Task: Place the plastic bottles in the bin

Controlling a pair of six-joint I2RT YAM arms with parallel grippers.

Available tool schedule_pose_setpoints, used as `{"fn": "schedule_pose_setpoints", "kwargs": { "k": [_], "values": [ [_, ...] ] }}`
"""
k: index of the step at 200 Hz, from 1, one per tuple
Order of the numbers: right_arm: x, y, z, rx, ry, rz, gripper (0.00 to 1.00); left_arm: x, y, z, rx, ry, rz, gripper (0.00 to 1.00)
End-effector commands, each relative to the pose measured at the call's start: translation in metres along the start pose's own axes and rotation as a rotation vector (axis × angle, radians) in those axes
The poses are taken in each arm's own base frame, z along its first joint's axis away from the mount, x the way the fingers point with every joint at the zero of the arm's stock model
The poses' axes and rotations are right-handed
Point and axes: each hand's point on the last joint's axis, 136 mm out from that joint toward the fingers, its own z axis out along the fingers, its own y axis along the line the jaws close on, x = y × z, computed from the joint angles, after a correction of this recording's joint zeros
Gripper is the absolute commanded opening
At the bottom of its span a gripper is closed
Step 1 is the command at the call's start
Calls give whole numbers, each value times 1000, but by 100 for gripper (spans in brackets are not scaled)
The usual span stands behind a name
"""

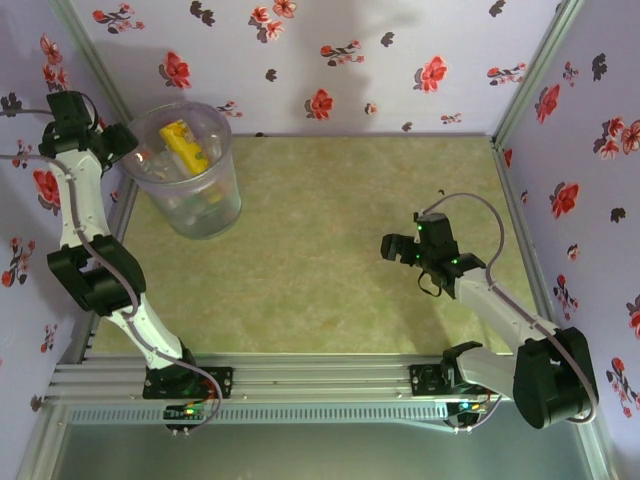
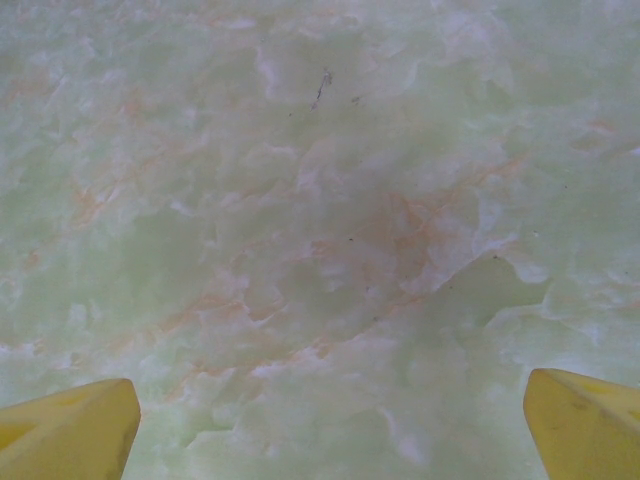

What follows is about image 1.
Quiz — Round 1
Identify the yellow cartoon plastic bottle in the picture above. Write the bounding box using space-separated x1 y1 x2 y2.
158 118 226 204

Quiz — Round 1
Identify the translucent plastic waste bin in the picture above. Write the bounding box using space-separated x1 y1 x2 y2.
121 99 244 241

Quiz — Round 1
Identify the grey metal shelf panel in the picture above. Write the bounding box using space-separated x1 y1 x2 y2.
49 422 601 480

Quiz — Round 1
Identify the grey left arm cable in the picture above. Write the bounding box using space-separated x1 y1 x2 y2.
0 107 224 432

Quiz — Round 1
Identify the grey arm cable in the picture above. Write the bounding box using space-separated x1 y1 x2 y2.
422 192 600 434
0 107 224 432

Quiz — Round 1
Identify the grey right arm cable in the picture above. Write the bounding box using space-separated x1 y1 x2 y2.
422 192 600 434

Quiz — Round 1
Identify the aluminium frame post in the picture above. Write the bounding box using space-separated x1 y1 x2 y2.
492 0 586 146
47 0 134 126

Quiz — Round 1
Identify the aluminium side rail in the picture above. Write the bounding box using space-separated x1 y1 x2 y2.
492 139 571 359

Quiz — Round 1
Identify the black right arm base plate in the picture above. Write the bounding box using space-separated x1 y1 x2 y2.
408 363 501 399

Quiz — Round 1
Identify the aluminium mounting rail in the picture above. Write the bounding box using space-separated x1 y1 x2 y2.
47 353 599 404

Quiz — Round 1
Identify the grey slotted cable duct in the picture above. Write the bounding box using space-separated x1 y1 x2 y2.
67 405 451 427

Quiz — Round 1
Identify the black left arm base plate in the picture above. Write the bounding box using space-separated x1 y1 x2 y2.
143 366 235 400

